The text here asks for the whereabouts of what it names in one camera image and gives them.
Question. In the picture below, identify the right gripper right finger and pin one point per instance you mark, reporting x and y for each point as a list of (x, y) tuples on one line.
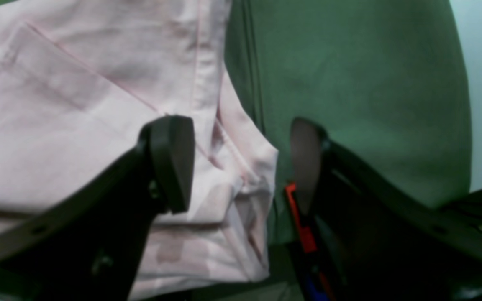
[(383, 245)]

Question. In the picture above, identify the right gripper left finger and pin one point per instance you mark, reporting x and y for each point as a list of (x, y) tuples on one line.
[(89, 247)]

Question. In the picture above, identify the pink printed t-shirt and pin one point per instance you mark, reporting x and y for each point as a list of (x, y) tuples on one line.
[(78, 80)]

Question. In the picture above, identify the red clamp right edge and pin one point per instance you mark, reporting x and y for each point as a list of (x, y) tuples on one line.
[(310, 261)]

